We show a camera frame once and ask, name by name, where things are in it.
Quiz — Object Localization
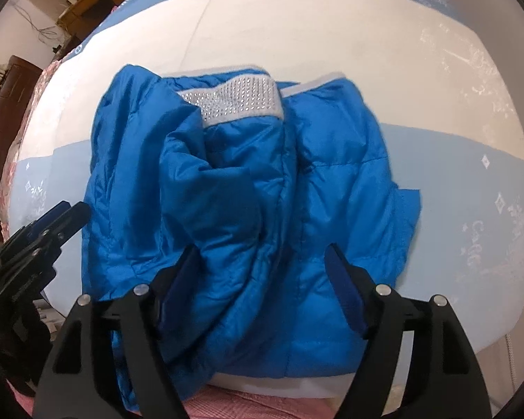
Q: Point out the person's left hand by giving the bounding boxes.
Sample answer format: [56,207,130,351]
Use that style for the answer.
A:
[0,308,53,397]

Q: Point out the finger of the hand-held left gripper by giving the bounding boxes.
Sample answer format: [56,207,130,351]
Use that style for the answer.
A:
[0,238,64,281]
[8,201,92,250]

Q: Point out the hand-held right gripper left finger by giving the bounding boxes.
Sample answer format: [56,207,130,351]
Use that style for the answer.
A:
[32,243,202,419]

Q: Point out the bed with blue white sheet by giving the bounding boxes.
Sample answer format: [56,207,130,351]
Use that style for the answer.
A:
[0,0,524,400]

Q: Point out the black wall cables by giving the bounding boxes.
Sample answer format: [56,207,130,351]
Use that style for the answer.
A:
[12,0,73,51]

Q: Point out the light wooden desk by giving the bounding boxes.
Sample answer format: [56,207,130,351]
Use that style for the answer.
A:
[57,0,159,41]

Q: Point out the pink floral quilt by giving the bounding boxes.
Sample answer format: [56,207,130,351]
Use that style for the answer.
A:
[0,59,63,237]

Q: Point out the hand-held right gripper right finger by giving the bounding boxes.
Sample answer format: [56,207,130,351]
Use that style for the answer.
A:
[322,243,493,419]

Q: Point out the person's pink checked clothing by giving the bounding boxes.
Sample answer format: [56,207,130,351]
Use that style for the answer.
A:
[6,380,347,419]

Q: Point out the blue down jacket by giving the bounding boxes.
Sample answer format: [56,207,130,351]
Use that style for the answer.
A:
[79,63,422,417]

